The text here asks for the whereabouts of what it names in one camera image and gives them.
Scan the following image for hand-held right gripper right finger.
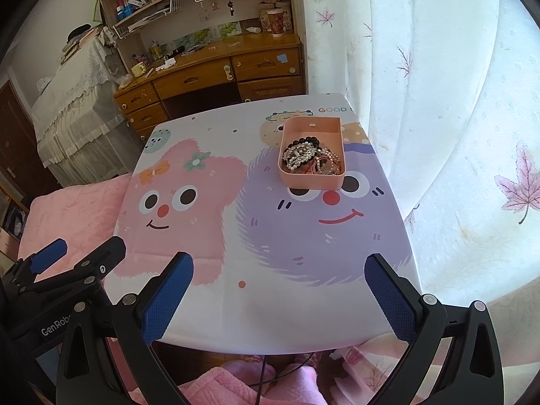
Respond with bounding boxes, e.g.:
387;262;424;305
364;253;505;405

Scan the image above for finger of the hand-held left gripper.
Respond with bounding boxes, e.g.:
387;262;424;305
21;236;127;305
15;238;68;282

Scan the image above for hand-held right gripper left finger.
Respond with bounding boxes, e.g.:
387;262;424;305
56;251;195;405

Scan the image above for pink plastic tray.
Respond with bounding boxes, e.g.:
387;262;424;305
277;117;346;190

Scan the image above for white pearl bracelet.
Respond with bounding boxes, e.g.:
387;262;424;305
312;147;342;176

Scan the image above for rhinestone hair clip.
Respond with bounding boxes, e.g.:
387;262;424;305
282;141;317;169

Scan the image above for pink floral bed sheet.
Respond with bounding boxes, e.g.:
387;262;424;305
329;337;414;405

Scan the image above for pink fluffy pants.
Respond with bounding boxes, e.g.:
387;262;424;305
127;358;330;405

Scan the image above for brown wooden door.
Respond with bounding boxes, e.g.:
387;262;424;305
0;80;60;197

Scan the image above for white lace furniture cover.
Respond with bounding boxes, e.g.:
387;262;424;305
31;27;146;186

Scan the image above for wooden desk with drawers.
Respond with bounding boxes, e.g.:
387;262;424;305
113;31;306;144

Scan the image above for white leaf print curtain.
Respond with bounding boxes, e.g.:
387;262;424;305
297;0;540;304

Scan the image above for red paper cup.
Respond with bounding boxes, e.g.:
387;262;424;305
267;7;287;36

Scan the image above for black cable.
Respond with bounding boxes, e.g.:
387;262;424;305
249;350;321;405

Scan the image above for red string bracelet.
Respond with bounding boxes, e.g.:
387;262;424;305
301;156;330;176

